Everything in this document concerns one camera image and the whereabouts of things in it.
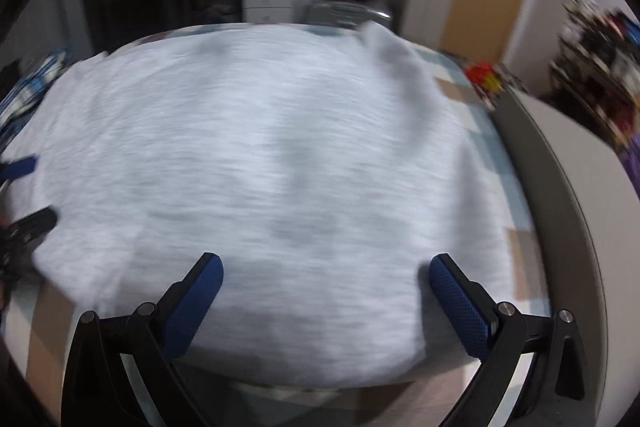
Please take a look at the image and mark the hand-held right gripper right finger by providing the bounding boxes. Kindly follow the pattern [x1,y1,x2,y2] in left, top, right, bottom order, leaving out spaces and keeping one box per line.
[429,253,587,427]

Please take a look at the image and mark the checkered bed sheet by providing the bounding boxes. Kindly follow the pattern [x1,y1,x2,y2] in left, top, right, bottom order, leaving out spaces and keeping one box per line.
[0,27,553,427]

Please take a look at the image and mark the dark bag under desk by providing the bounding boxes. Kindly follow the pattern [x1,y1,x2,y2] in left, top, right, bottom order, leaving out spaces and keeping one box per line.
[200,0,243,28]

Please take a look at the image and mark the purple plastic bag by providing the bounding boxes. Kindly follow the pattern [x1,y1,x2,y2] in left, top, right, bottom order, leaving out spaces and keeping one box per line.
[620,142,640,198]

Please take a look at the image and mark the blue plaid shirt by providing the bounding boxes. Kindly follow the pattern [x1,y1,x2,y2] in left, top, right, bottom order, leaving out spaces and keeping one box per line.
[0,49,71,128]

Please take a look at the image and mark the white hard suitcase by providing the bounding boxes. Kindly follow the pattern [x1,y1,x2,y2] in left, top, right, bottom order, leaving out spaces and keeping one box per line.
[397,0,461,50]

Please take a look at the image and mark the red plastic bag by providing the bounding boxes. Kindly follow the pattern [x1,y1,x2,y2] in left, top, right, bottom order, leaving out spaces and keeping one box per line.
[462,61,506,105]

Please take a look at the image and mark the grey padded bed frame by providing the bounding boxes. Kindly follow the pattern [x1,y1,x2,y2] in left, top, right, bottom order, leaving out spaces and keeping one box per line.
[492,84,640,427]

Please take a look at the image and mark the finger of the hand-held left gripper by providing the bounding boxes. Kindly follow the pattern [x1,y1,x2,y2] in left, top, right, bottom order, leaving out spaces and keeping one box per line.
[0,156,40,182]
[10,206,58,244]

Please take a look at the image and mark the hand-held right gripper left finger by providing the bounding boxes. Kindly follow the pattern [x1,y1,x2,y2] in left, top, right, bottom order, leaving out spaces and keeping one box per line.
[60,252,224,427]

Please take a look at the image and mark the wooden shoe rack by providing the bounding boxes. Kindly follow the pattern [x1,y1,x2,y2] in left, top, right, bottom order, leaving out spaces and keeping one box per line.
[547,7,640,148]

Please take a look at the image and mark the rows of shoes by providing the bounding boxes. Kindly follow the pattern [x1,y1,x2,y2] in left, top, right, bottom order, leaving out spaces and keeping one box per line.
[550,0,640,128]

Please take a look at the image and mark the light grey hoodie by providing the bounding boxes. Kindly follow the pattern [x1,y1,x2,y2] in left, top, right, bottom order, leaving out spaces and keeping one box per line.
[10,23,516,390]

